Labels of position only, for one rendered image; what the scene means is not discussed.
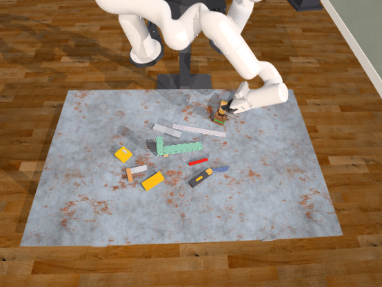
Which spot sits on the brown wooden block with green band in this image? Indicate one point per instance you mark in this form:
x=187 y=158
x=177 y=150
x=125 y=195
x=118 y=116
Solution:
x=219 y=118

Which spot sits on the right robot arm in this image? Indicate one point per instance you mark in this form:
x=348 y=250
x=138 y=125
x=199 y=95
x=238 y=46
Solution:
x=179 y=34

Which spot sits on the green l-shaped frame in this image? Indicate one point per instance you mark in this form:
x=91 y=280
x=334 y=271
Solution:
x=166 y=150

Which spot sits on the white flat bar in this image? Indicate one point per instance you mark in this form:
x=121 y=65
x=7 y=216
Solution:
x=199 y=130

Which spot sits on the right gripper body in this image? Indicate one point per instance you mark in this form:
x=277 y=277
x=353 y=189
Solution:
x=241 y=104

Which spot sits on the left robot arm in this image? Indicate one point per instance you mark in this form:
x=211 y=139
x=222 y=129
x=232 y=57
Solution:
x=239 y=13

